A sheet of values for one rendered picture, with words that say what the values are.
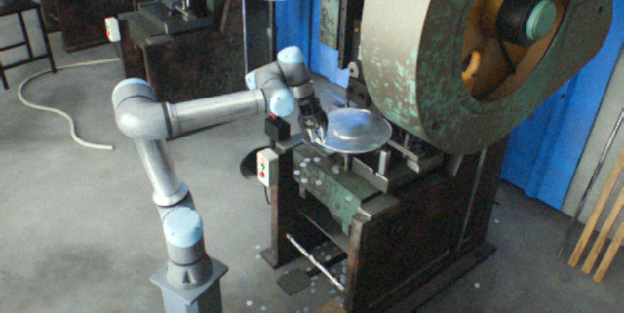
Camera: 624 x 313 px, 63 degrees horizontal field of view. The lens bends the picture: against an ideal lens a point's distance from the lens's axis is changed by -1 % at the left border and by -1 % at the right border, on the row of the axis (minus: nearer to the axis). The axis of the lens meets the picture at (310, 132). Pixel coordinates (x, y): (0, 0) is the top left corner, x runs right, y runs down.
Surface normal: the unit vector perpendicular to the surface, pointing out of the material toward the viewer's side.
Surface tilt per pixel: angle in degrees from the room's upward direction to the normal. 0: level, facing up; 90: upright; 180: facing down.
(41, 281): 0
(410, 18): 82
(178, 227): 7
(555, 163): 90
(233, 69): 90
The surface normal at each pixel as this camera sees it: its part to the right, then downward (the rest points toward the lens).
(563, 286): 0.04, -0.85
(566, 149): -0.78, 0.31
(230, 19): 0.59, 0.44
